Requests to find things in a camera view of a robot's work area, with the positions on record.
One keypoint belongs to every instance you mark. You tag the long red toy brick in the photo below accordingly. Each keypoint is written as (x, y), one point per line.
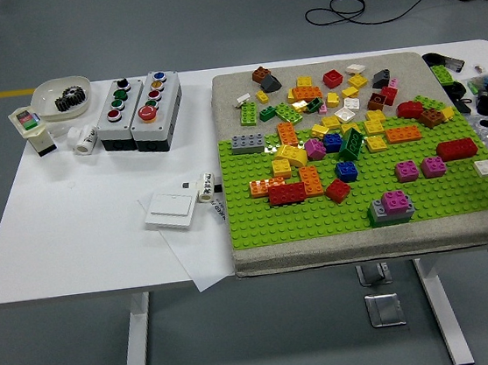
(457, 148)
(287, 194)

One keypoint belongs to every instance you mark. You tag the red rounded toy brick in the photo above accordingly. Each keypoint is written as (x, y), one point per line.
(408, 110)

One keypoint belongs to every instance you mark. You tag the long grey toy brick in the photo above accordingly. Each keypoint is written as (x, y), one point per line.
(247, 143)
(380, 214)

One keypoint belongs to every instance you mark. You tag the blue square toy brick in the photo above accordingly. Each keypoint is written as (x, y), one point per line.
(346, 171)
(332, 143)

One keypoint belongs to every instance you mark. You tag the red square toy brick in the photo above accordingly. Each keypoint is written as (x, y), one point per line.
(333, 79)
(389, 95)
(337, 190)

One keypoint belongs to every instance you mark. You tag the white square toy plate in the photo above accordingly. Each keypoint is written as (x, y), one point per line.
(486, 167)
(351, 104)

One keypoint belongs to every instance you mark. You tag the small yellow toy brick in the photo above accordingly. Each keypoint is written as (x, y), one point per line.
(447, 114)
(262, 97)

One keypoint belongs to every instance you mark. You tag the lime green toy plate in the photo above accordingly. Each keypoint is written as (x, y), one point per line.
(431, 103)

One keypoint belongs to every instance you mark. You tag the brown oblong toy brick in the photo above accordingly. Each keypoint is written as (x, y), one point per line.
(430, 118)

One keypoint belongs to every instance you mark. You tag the long orange toy brick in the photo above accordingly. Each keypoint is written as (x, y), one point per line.
(266, 187)
(306, 93)
(402, 134)

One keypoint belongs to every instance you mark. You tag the small pink toy brick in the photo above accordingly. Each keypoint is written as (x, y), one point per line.
(392, 83)
(323, 109)

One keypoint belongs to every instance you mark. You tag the dark grey sloped toy brick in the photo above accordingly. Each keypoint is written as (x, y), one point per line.
(380, 79)
(270, 83)

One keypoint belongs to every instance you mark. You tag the brown hollow toy brick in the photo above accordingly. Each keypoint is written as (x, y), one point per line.
(377, 101)

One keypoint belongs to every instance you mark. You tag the yellow square toy brick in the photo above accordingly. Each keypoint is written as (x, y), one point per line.
(357, 81)
(375, 116)
(299, 106)
(319, 131)
(290, 96)
(347, 127)
(330, 122)
(375, 143)
(349, 92)
(282, 169)
(304, 81)
(373, 127)

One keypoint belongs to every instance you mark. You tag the white hollow toy brick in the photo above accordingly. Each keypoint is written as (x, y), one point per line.
(345, 115)

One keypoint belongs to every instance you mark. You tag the narrow yellow toy brick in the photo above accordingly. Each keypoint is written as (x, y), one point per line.
(332, 99)

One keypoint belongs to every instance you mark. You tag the dark green hollow toy brick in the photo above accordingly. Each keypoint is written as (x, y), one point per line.
(313, 105)

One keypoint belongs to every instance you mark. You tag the orange oblong toy brick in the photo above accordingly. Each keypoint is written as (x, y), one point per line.
(287, 134)
(311, 181)

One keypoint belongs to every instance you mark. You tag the long lime green toy brick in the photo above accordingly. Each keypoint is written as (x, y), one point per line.
(288, 113)

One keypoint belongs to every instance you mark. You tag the yellow curved toy brick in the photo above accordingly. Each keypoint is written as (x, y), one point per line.
(290, 155)

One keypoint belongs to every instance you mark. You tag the dark green square toy brick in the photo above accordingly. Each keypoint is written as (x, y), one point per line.
(268, 113)

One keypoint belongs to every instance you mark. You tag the brown square toy brick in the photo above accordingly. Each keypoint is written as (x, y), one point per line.
(261, 75)

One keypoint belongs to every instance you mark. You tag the green toy baseplate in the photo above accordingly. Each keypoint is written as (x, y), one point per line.
(275, 227)

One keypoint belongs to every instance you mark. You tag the white flat toy piece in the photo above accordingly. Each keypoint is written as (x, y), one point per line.
(244, 99)

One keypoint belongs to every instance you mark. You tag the black flat pad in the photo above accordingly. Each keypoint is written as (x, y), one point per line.
(464, 105)

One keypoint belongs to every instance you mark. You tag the small metal screw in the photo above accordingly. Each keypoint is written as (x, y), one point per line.
(477, 66)

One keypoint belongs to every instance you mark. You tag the dark clear rectangular block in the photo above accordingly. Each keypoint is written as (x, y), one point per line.
(453, 64)

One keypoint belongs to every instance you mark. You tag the lime green studded plate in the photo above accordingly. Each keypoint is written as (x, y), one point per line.
(442, 75)

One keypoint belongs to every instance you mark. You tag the white table leg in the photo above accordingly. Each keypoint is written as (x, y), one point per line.
(446, 313)
(135, 349)

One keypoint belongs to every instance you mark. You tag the metal floor socket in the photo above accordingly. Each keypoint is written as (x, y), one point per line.
(384, 309)

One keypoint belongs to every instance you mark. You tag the printed paper label strip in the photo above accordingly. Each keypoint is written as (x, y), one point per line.
(220, 211)

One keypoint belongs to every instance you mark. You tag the white labelled tube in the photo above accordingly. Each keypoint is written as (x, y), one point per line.
(206, 187)

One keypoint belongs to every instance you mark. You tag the small black square chip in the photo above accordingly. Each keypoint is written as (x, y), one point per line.
(185, 185)

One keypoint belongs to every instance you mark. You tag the white paper sheet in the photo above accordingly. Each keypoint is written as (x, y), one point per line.
(199, 258)

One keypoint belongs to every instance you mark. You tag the grey emergency-stop control box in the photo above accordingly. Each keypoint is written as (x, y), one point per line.
(156, 126)

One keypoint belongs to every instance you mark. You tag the grey four-button control box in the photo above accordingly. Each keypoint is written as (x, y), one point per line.
(120, 126)

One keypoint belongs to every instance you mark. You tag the white pipe tee fitting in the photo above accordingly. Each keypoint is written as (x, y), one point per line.
(85, 141)

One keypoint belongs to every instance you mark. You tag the black metal gear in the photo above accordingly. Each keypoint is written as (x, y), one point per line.
(70, 98)

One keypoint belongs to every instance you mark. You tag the white shallow bowl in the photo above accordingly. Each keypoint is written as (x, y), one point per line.
(47, 103)

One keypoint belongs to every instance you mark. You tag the white wall switch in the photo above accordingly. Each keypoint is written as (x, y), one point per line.
(170, 210)

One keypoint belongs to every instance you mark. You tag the white red-green pushbutton switch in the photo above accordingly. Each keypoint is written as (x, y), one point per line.
(32, 127)

